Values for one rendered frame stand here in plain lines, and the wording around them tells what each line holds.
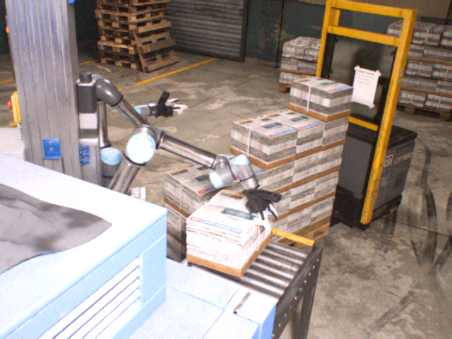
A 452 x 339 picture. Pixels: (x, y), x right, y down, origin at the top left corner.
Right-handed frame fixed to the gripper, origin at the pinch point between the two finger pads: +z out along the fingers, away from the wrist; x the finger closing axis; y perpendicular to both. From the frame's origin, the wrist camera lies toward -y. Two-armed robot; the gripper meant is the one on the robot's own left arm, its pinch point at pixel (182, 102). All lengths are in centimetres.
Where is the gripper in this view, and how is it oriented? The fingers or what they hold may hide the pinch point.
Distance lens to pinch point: 307.9
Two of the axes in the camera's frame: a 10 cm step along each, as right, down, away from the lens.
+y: -1.4, 8.5, 5.1
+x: 5.7, 5.0, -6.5
